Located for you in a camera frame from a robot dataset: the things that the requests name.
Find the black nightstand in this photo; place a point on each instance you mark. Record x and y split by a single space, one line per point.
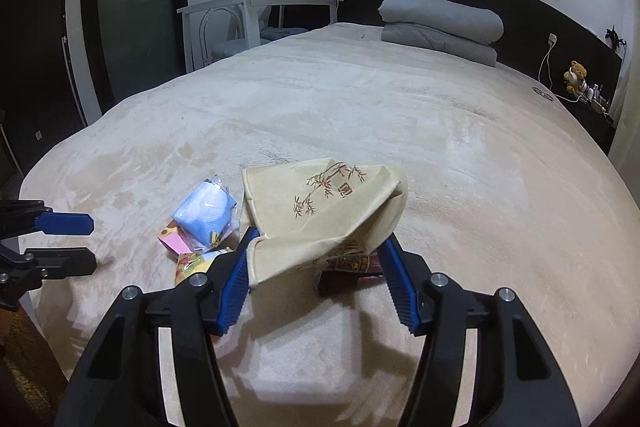
595 127

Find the beige curtain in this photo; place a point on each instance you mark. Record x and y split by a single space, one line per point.
631 97

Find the grey folded quilt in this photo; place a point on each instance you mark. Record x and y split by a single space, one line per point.
440 19
465 52

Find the brown teddy bear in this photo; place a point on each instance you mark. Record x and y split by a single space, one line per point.
577 72

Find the blue white packet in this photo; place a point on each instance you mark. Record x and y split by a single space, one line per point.
202 212

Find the dark plant figure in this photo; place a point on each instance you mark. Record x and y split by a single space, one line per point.
614 37

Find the pink box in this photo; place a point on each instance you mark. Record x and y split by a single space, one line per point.
172 241

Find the brown packet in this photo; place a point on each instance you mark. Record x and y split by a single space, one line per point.
345 274

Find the beige bag with bamboo print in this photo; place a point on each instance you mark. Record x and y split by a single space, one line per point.
320 207

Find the cluster of small bottles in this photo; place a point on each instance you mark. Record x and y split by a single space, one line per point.
595 94

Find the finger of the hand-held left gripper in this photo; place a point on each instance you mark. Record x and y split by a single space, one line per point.
67 223
65 263

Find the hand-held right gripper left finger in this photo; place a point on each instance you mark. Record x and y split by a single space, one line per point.
235 292

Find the black wardrobe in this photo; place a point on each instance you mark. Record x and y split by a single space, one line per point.
35 32

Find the transparent chair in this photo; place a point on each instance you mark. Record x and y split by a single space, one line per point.
227 49

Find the orange yellow snack packet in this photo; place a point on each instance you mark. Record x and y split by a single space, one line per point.
192 264

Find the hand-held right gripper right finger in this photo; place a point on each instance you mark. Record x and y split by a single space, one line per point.
400 287

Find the bed with beige blanket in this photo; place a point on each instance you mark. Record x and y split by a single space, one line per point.
400 117

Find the frosted glass door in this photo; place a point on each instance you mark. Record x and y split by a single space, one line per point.
135 7

